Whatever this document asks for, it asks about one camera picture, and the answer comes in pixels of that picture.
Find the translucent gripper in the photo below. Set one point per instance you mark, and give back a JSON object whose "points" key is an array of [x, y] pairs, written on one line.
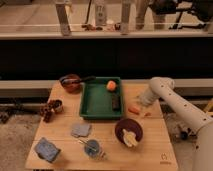
{"points": [[143, 109]]}

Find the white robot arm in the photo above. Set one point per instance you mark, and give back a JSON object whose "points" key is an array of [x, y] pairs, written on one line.
{"points": [[197, 120]]}

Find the purple bowl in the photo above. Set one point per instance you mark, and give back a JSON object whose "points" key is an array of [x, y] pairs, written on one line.
{"points": [[129, 125]]}

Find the dark rectangular block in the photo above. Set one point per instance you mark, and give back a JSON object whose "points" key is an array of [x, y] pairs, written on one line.
{"points": [[115, 102]]}

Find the orange fruit toy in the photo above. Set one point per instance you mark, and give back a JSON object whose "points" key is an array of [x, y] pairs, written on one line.
{"points": [[111, 85]]}

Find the yellow banana toy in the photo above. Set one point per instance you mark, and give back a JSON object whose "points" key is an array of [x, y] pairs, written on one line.
{"points": [[129, 138]]}

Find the green plastic tray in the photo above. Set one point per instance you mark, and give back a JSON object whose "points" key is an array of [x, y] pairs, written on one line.
{"points": [[96, 100]]}

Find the grey blue cloth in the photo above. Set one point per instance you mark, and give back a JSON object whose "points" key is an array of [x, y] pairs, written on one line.
{"points": [[80, 129]]}

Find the small metal cup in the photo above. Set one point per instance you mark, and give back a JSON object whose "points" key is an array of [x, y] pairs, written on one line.
{"points": [[57, 106]]}

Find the brown toy figure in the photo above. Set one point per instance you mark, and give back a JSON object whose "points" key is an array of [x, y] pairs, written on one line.
{"points": [[47, 111]]}

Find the blue sponge block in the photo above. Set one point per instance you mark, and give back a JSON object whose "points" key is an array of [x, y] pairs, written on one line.
{"points": [[46, 150]]}

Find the brown pot with handle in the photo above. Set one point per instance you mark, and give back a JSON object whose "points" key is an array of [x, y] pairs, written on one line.
{"points": [[72, 82]]}

